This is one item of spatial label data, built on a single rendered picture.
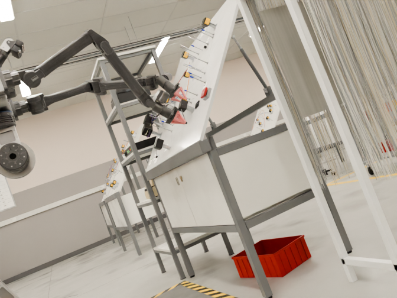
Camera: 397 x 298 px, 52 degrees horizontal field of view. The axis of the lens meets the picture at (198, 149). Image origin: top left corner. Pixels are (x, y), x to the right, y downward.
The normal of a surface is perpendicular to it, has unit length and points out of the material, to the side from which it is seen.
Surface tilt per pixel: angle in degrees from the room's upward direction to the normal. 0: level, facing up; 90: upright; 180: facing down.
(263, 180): 90
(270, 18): 90
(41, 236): 90
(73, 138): 90
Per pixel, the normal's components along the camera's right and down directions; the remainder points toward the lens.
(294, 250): 0.55, -0.26
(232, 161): 0.35, -0.19
